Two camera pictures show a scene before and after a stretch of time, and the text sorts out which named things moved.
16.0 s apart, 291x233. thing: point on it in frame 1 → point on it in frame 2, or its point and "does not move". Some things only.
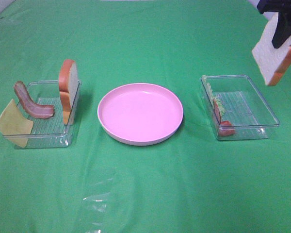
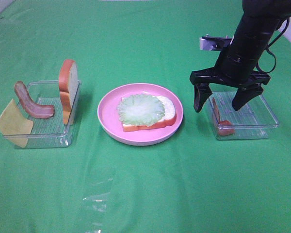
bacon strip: (225, 128) does not move
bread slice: (273, 62) → (168, 119)
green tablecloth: (192, 183) does not move
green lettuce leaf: (209, 85) → (141, 110)
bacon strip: (35, 109) does not move
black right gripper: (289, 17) → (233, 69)
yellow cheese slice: (13, 125) does not move
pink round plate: (140, 114) does not move
